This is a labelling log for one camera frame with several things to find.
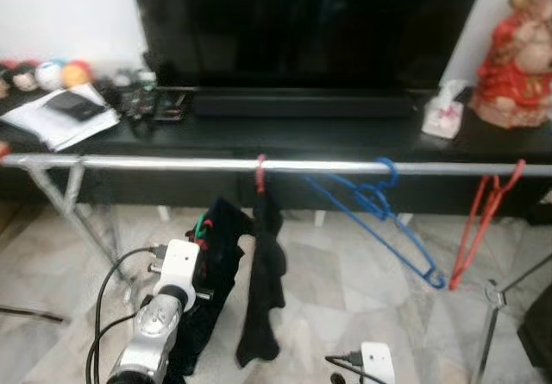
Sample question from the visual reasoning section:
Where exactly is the navy red-striped garment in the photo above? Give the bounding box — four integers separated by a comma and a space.
168, 197, 255, 381

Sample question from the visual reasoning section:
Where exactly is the green plastic hanger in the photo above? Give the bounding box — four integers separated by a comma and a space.
190, 211, 215, 249

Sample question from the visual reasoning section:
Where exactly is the black logo t-shirt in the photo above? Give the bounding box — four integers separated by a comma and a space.
235, 186, 288, 369

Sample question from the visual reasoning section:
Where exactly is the blue plastic hanger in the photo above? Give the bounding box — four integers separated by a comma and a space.
304, 157, 448, 292

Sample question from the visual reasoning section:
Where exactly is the red plastic hanger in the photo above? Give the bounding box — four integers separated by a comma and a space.
253, 154, 270, 195
448, 160, 527, 292

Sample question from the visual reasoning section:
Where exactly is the silver clothes rack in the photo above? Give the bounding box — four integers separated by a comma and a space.
0, 154, 552, 384

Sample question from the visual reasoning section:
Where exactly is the black TV cabinet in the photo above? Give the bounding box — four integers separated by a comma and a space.
0, 86, 552, 225

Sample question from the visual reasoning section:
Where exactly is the green circuit board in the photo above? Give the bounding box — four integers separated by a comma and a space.
110, 69, 192, 124

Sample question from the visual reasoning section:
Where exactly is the black soundbar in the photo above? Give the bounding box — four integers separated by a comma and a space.
191, 91, 417, 119

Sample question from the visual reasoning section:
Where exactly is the black flat pouch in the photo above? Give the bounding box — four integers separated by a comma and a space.
43, 91, 106, 123

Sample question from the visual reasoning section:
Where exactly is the white paper stack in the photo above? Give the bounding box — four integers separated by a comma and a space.
0, 86, 122, 152

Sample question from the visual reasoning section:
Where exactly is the orange plush ball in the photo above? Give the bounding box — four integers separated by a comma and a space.
62, 60, 93, 89

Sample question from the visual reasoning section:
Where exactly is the white blue plush ball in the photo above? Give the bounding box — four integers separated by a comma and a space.
36, 58, 67, 91

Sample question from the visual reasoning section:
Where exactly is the black television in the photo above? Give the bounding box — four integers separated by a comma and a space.
129, 0, 488, 91

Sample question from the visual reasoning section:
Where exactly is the white pink tissue pack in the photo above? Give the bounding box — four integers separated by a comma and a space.
421, 79, 474, 141

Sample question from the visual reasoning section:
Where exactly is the red figurine statue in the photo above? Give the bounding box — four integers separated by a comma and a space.
473, 0, 552, 130

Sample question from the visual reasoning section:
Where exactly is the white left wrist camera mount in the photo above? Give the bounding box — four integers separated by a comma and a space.
154, 238, 204, 313

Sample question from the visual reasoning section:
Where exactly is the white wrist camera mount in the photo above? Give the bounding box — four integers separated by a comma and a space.
361, 341, 398, 384
154, 238, 204, 313

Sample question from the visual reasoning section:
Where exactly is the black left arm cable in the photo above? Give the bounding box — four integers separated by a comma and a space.
85, 244, 170, 384

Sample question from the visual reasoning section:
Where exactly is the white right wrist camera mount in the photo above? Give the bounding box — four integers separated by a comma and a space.
361, 341, 398, 384

